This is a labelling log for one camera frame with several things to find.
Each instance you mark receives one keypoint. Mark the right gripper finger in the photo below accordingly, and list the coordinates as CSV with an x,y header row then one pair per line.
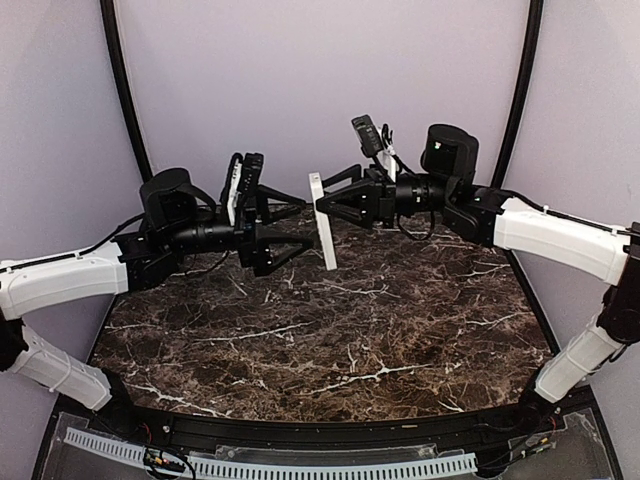
x,y
353,173
356,203

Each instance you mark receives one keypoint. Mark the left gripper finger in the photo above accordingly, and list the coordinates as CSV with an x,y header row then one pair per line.
x,y
273,249
273,205

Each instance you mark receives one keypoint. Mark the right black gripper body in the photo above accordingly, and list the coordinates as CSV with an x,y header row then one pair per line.
x,y
387,188

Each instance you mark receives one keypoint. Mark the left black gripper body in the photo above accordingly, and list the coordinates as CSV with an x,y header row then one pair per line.
x,y
244,231

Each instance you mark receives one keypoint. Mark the white remote control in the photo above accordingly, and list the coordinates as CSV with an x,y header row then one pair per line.
x,y
322,222

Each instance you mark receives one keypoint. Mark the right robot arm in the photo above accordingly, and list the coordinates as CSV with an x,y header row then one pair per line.
x,y
493,217

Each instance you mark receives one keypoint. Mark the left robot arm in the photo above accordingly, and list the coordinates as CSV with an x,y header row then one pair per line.
x,y
178,219

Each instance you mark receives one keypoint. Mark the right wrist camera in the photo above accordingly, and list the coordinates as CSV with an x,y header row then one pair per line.
x,y
376,146

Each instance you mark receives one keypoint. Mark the right black frame post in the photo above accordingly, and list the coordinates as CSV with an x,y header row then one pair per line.
x,y
516,111

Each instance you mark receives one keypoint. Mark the black frame post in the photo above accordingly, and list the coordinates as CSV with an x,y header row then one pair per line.
x,y
516,111
119,72

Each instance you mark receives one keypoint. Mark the left black frame post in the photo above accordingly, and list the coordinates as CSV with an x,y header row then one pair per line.
x,y
119,72

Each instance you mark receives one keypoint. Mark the black front rail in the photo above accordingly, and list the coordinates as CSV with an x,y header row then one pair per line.
x,y
206,434

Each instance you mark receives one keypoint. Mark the white slotted cable duct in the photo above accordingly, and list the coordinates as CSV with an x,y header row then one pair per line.
x,y
281,465

